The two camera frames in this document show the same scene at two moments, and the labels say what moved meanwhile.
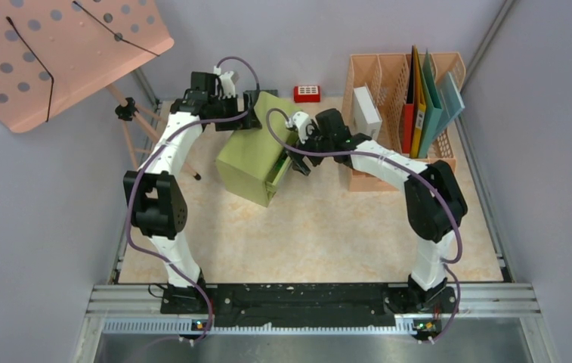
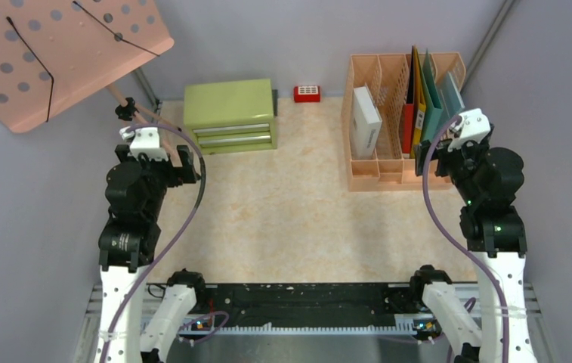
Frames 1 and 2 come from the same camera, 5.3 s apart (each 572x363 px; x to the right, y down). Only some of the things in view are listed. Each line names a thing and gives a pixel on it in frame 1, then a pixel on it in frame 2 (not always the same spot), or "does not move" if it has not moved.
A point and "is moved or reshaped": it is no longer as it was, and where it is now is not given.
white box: (366, 119) does not move
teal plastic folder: (431, 116) does not move
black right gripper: (312, 131) → (443, 153)
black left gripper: (251, 119) → (177, 175)
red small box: (307, 94) does not move
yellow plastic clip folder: (419, 107) does not move
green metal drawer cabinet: (252, 161) is moved or reshaped
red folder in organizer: (409, 110) does not move
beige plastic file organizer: (375, 91) does not move
